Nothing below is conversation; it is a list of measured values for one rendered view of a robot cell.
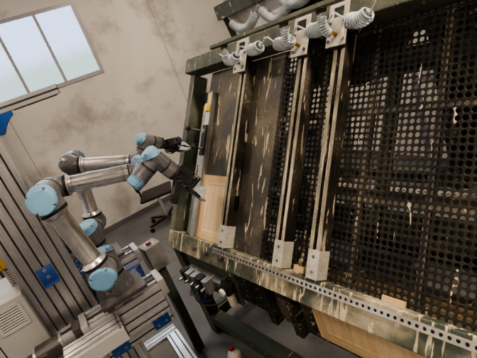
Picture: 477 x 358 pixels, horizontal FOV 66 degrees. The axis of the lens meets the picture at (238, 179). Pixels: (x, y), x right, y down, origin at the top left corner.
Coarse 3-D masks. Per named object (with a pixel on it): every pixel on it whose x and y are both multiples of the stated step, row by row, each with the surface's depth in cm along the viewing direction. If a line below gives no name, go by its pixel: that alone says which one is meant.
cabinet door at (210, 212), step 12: (204, 180) 239; (216, 180) 228; (216, 192) 227; (204, 204) 236; (216, 204) 226; (204, 216) 235; (216, 216) 224; (204, 228) 233; (216, 228) 223; (216, 240) 221
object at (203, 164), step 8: (208, 96) 244; (216, 96) 243; (208, 112) 242; (208, 120) 240; (208, 128) 240; (208, 136) 241; (208, 144) 241; (208, 152) 241; (200, 160) 242; (208, 160) 242; (200, 168) 241; (200, 176) 240; (200, 184) 239; (200, 200) 240; (192, 216) 241; (192, 224) 240; (192, 232) 239
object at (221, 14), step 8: (232, 0) 255; (240, 0) 250; (248, 0) 245; (256, 0) 240; (264, 0) 244; (216, 8) 270; (224, 8) 264; (232, 8) 258; (240, 8) 253; (216, 16) 274; (224, 16) 268; (232, 32) 277
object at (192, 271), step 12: (192, 264) 239; (204, 264) 225; (192, 276) 221; (204, 276) 218; (216, 276) 217; (228, 276) 207; (204, 288) 213; (216, 288) 229; (228, 288) 203; (204, 300) 223; (240, 300) 211
